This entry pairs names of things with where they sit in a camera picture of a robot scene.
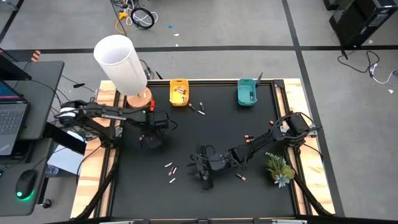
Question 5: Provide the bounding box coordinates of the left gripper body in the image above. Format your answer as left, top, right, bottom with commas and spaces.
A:
146, 108, 171, 134

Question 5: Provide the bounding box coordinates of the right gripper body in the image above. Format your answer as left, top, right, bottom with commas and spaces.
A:
198, 149, 233, 177

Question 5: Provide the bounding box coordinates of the teal plastic basket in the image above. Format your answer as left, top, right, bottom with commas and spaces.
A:
237, 77, 258, 106

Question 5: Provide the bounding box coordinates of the yellow plastic basket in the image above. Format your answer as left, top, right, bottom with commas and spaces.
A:
169, 78, 190, 107

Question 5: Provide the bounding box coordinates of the artificial succulent plant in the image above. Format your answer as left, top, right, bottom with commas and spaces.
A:
264, 151, 295, 189

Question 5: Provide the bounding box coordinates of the white shade wooden lamp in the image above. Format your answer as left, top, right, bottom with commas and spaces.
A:
93, 34, 154, 110

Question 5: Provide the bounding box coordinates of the white box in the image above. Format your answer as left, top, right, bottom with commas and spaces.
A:
46, 130, 86, 178

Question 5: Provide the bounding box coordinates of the dark grey desk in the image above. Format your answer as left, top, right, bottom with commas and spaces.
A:
0, 138, 55, 217

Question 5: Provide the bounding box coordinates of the black desk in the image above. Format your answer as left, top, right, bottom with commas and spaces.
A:
0, 60, 65, 141

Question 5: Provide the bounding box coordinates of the black computer mouse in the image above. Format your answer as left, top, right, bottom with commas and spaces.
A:
15, 169, 38, 200

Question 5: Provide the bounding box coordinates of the black laptop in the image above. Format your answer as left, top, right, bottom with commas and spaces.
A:
0, 80, 31, 156

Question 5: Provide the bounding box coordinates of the black monitor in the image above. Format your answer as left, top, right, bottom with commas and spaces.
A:
0, 48, 32, 81

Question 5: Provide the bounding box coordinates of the black equipment cabinet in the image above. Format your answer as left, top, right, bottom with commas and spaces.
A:
323, 0, 398, 49

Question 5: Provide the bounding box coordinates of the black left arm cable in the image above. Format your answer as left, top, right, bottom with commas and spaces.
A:
161, 107, 180, 131

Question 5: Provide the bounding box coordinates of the black lamp cord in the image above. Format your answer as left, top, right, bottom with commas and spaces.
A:
139, 58, 155, 80

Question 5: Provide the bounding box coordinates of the white floor cable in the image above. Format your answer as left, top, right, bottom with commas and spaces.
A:
124, 0, 159, 27

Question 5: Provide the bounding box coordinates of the coiled black cable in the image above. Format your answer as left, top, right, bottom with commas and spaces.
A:
129, 6, 155, 31

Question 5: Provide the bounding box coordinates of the yellow floor cable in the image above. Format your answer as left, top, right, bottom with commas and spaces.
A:
115, 11, 130, 35

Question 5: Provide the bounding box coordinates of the white adapter cable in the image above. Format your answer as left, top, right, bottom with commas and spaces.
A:
369, 63, 398, 85

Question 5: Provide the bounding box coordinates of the black floor cable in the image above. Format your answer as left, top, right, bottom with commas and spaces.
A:
337, 49, 381, 75

